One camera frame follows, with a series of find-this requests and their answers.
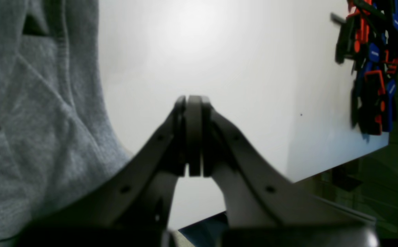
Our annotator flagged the pile of red blue clamps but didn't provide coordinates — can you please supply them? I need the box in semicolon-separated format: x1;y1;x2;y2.
331;0;398;136

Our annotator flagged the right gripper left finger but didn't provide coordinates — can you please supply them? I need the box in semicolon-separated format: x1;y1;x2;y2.
16;96;202;247

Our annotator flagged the grey T-shirt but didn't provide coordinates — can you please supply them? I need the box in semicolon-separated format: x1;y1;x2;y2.
0;0;129;247

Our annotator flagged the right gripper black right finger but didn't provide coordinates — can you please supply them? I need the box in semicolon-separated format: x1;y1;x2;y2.
201;96;380;247

